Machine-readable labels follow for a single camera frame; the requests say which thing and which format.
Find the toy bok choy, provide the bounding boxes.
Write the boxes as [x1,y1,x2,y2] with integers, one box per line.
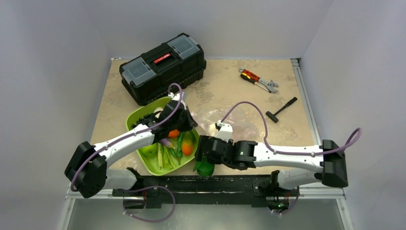
[192,124,219,177]

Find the clear zip top bag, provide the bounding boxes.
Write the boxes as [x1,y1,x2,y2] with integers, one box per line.
[191,107,264,142]

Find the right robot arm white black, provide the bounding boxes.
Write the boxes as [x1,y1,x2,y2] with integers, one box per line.
[195,135,349,195]

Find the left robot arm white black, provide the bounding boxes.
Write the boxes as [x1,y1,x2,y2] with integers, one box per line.
[64,100,198,198]

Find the toy orange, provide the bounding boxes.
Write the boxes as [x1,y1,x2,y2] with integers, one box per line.
[168,129,180,139]

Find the toy mango orange green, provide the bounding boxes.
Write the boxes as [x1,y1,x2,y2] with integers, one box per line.
[181,131,195,156]

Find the toy white garlic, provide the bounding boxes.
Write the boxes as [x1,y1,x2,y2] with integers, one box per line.
[154,107,163,117]

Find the toy purple eggplant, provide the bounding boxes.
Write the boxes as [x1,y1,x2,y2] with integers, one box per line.
[159,138,176,150]

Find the toy green chili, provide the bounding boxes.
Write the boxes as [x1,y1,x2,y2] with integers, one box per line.
[176,132,184,158]

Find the toy black grapes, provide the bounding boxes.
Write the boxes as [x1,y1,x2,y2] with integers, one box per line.
[130,113,155,129]

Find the toy green beans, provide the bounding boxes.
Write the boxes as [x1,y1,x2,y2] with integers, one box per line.
[157,144,176,170]

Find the green plastic tray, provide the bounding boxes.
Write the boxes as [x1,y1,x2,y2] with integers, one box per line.
[125,97,199,176]

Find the toy green apple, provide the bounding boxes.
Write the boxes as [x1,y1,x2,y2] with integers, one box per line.
[138,143,158,158]

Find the black hammer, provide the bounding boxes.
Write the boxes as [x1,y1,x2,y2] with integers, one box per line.
[266,97,298,123]

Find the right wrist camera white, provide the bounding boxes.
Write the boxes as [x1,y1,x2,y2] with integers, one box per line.
[214,120,233,142]

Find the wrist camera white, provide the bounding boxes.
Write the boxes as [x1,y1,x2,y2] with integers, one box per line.
[168,92,185,103]
[214,120,233,142]

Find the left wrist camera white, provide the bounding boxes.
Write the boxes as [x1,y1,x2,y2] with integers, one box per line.
[168,92,185,103]

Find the black toolbox red handle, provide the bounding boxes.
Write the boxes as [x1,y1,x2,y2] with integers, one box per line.
[119,33,207,106]

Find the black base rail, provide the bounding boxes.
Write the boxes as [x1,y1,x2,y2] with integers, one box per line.
[113,172,299,210]

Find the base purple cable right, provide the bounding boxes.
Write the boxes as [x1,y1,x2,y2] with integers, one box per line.
[271,190,300,217]

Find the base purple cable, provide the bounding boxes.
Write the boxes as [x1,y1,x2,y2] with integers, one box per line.
[271,190,300,217]
[123,185,176,223]

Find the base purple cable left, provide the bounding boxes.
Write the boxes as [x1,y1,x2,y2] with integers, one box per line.
[123,185,176,223]

